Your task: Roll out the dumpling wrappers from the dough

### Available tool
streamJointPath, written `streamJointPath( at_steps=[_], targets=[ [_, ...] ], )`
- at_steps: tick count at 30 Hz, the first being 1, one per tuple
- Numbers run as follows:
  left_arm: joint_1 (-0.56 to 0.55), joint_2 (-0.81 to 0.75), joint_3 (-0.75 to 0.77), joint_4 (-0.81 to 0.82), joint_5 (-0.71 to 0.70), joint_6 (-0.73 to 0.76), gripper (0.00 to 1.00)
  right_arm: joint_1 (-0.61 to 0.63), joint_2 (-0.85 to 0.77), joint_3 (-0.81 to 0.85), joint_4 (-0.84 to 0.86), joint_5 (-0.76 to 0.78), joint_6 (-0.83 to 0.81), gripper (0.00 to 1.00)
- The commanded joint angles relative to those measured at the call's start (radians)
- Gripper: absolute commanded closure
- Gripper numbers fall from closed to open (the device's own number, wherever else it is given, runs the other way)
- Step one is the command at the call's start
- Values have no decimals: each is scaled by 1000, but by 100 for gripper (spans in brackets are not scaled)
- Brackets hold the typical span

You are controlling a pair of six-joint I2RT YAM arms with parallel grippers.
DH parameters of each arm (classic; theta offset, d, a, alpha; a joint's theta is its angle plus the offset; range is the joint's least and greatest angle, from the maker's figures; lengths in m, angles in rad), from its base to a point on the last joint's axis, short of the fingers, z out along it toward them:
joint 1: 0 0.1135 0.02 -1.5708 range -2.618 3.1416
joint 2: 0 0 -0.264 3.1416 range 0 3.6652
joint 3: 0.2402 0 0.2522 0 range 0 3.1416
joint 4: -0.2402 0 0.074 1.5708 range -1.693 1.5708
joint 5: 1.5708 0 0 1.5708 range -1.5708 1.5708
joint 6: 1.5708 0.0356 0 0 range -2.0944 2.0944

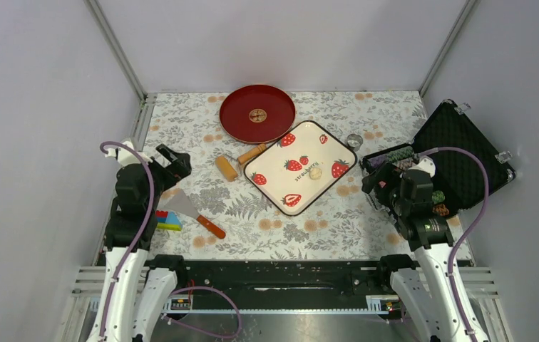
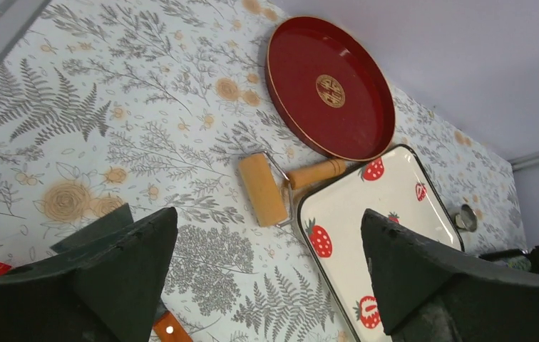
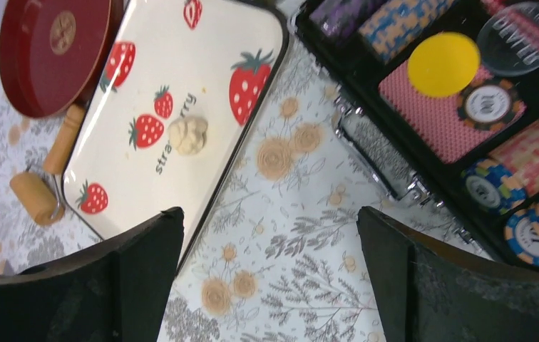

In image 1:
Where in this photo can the colourful toy block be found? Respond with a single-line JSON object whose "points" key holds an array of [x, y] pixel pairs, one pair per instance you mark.
{"points": [[168, 221]]}

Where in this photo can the round red tray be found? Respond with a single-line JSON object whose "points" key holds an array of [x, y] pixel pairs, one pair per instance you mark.
{"points": [[257, 114]]}

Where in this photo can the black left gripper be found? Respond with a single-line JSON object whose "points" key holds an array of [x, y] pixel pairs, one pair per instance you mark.
{"points": [[179, 168]]}

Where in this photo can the metal scraper orange handle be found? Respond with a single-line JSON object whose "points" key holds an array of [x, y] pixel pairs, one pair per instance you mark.
{"points": [[181, 203]]}

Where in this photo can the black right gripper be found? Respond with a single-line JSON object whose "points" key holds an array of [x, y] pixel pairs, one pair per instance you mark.
{"points": [[388, 173]]}

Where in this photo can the wooden dough roller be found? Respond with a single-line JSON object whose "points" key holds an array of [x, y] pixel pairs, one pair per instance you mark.
{"points": [[231, 167]]}

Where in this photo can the strawberry pattern rectangular tray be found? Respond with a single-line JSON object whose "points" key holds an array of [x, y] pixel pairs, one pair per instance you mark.
{"points": [[281, 172]]}

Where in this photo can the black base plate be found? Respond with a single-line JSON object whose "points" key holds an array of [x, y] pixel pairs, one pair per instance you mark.
{"points": [[272, 286]]}

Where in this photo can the small dough ball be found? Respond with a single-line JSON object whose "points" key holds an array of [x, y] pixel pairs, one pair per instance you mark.
{"points": [[315, 173]]}

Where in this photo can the black open chip case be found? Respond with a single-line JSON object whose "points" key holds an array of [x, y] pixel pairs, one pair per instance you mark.
{"points": [[457, 176]]}

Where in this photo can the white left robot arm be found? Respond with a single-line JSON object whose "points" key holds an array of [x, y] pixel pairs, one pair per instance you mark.
{"points": [[140, 181]]}

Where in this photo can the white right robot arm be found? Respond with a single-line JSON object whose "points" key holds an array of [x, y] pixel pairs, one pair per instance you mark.
{"points": [[429, 284]]}

